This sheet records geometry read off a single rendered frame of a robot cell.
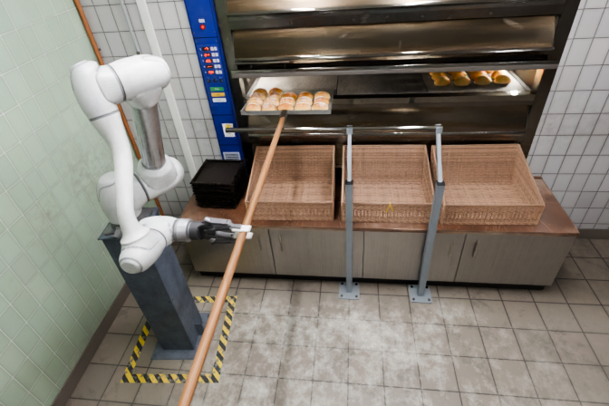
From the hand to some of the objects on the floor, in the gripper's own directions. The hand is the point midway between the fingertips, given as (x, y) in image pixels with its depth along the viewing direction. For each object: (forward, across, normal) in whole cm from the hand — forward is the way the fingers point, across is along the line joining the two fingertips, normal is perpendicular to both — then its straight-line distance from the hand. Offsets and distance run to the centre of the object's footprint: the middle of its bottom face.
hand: (242, 232), depth 140 cm
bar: (+32, +119, -73) cm, 143 cm away
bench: (+50, +119, -94) cm, 160 cm away
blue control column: (-45, +120, -216) cm, 251 cm away
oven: (+52, +119, -217) cm, 253 cm away
